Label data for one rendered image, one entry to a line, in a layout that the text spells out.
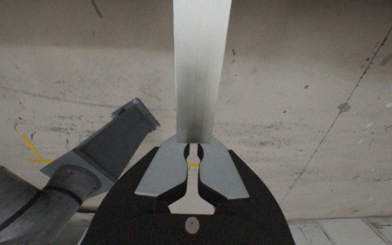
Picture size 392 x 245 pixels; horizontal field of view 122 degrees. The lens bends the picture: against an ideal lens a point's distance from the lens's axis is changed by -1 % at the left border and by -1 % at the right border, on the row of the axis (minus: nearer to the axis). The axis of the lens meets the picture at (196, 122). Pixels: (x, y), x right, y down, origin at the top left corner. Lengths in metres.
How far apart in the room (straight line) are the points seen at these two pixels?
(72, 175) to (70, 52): 0.88
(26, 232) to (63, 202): 0.09
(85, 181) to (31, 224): 0.16
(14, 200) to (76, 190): 0.15
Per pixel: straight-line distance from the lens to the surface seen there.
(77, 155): 0.67
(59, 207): 0.68
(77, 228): 3.18
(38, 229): 0.66
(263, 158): 1.54
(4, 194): 0.63
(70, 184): 0.70
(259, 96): 1.11
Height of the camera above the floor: 0.94
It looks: 62 degrees down
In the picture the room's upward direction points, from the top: 180 degrees clockwise
